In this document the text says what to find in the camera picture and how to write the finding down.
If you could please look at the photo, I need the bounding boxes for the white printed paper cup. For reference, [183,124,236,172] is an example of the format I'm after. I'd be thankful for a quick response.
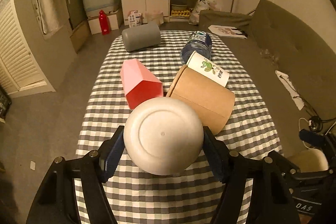
[186,51,230,87]

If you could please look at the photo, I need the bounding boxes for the white louvered wardrobe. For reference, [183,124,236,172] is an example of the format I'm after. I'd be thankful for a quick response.
[0,0,55,98]

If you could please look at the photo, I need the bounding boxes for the white printed carton bag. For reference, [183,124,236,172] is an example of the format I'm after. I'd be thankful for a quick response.
[127,10,142,28]

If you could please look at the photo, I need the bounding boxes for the red bottle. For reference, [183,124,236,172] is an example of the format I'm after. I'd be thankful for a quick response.
[98,10,110,35]

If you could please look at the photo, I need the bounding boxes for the blue labelled cup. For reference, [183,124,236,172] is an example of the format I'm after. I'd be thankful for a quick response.
[180,31,213,64]

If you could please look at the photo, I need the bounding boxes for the egg tray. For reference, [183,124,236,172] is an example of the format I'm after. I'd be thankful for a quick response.
[171,10,190,18]

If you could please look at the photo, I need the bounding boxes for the white trash bin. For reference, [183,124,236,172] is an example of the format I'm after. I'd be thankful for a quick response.
[145,11,164,26]

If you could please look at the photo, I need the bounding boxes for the metal bowl on shelf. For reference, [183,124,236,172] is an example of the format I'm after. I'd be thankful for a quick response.
[171,4,187,11]

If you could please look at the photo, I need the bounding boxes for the white paper sheet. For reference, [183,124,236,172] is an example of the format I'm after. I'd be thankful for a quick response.
[275,70,305,110]

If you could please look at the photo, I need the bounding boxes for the black coiled cable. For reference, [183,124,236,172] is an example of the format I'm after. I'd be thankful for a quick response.
[278,74,336,133]

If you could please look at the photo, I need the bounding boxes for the dark green sofa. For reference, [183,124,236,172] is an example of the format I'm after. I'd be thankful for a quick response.
[199,0,335,156]

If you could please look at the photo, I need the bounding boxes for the grey plastic cup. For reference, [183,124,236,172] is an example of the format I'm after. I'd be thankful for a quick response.
[121,22,161,52]

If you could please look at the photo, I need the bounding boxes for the white plastic cup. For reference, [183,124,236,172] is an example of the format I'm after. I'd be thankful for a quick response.
[123,97,204,176]

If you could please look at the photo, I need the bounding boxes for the white low box platform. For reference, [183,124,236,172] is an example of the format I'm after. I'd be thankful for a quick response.
[88,9,123,35]

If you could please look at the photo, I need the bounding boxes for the white charging cable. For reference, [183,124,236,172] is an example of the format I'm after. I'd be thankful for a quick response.
[298,117,316,150]

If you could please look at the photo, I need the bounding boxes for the grey white checkered tablecloth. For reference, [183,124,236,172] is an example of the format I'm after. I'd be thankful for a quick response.
[75,29,284,224]

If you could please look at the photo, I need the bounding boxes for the red pink faceted cup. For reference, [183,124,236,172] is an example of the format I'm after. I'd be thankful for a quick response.
[120,59,163,110]

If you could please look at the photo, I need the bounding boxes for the white plastic bag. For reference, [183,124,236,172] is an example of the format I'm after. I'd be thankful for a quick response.
[189,0,223,25]

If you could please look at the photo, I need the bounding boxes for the crumpled clear plastic wrap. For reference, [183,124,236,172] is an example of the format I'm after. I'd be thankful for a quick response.
[260,49,278,63]

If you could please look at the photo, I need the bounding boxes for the brown kraft paper cup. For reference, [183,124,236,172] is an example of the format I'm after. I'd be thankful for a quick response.
[166,65,235,135]

